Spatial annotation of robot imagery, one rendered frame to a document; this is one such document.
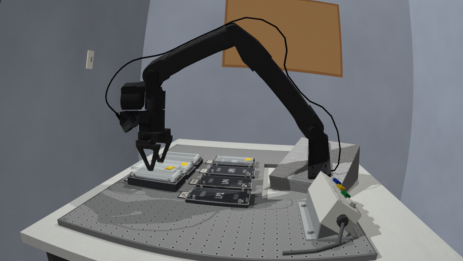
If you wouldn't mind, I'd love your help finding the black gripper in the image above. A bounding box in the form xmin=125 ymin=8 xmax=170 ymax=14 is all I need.
xmin=136 ymin=110 xmax=173 ymax=171

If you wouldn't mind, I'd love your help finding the white control box with colored buttons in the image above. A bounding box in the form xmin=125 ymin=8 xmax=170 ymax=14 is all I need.
xmin=282 ymin=171 xmax=362 ymax=255

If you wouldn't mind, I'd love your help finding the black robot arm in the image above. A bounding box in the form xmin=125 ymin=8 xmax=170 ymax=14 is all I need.
xmin=120 ymin=22 xmax=331 ymax=180

